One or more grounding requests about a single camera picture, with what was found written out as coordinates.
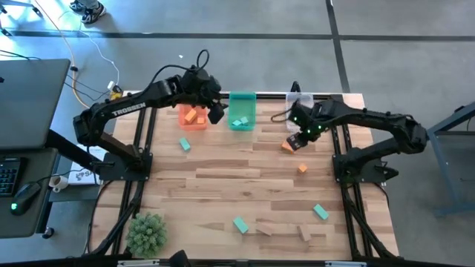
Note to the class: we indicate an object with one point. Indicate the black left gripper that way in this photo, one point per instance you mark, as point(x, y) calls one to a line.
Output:
point(208, 91)

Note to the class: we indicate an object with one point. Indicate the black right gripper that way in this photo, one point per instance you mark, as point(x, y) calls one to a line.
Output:
point(308, 124)

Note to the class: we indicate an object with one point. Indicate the orange rectangular block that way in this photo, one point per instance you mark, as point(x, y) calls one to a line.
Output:
point(190, 115)
point(200, 119)
point(285, 148)

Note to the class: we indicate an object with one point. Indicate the orange cube block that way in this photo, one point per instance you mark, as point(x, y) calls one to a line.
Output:
point(303, 168)

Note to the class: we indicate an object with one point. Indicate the teal rectangular block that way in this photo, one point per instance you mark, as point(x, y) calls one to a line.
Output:
point(240, 225)
point(184, 144)
point(320, 211)

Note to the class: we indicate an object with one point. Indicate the plain wood rectangular block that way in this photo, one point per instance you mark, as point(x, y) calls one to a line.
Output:
point(264, 228)
point(305, 233)

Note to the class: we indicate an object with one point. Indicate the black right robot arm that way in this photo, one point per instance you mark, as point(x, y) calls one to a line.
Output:
point(371, 120)

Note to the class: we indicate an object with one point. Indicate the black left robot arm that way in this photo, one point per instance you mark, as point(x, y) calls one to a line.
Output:
point(130, 105)

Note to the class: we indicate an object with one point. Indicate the green translucent plastic bin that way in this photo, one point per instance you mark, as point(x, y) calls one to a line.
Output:
point(242, 107)

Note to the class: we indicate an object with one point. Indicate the orange translucent plastic bin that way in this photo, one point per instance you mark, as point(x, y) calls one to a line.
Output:
point(193, 127)

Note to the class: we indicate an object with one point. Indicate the clear plastic bin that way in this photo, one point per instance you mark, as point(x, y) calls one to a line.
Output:
point(298, 99)

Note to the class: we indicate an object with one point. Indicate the green potted succulent plant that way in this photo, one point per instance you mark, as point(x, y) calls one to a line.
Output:
point(145, 235)

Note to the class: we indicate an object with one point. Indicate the white printed paper sheet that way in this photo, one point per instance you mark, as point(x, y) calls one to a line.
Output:
point(83, 177)

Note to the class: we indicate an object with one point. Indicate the person's shoe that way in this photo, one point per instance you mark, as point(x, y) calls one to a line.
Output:
point(76, 5)
point(92, 14)

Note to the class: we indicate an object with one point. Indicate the blue-grey metal table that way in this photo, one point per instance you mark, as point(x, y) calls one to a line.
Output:
point(456, 170)

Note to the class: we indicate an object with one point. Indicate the person's leg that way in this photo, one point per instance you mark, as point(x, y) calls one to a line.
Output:
point(89, 2)

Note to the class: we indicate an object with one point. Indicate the white mug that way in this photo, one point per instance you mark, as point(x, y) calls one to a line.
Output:
point(58, 182)

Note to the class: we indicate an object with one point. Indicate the dark grey laptop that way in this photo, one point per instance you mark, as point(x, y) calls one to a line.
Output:
point(29, 104)

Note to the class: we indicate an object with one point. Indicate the black computer mouse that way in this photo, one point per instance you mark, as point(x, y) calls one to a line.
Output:
point(24, 198)

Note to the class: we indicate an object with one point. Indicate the backlit black keyboard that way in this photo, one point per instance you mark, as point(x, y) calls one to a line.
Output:
point(8, 177)

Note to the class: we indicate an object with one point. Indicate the black desk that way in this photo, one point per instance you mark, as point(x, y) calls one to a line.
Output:
point(26, 224)

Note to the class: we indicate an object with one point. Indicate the black frame brace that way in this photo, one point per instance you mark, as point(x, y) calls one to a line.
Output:
point(295, 87)

